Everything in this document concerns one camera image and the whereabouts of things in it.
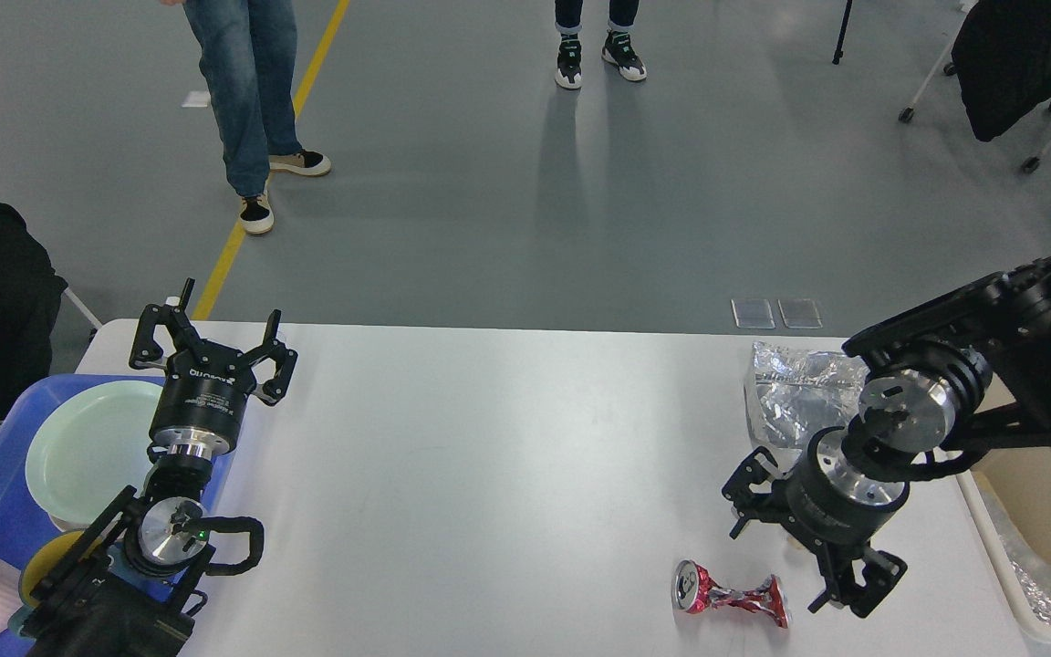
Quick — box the pink plate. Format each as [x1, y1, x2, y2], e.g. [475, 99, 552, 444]
[47, 513, 92, 533]

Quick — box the silver foil bag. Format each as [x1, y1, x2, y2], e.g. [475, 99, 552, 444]
[744, 340, 868, 450]
[980, 490, 1051, 625]

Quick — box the red foil wrapper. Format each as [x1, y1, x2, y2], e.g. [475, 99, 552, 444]
[671, 558, 791, 629]

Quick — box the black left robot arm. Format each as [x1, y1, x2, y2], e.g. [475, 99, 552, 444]
[16, 279, 297, 656]

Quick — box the black jacket on chair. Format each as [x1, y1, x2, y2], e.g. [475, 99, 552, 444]
[934, 1, 1051, 142]

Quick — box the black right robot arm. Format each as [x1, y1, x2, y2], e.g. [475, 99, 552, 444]
[722, 256, 1051, 617]

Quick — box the blue plastic tray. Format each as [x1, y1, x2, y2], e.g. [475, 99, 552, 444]
[0, 375, 230, 656]

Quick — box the light green plate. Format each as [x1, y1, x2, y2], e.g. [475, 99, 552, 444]
[25, 377, 161, 521]

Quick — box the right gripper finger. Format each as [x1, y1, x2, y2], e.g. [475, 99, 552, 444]
[806, 539, 908, 619]
[722, 446, 794, 539]

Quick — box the person in black and jeans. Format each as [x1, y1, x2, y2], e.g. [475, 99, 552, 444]
[180, 1, 332, 235]

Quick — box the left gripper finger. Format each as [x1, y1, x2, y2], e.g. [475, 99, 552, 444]
[127, 278, 202, 375]
[230, 309, 297, 408]

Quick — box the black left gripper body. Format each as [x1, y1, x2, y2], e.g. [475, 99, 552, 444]
[149, 360, 255, 457]

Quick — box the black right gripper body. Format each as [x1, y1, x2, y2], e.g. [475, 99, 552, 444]
[784, 427, 910, 548]

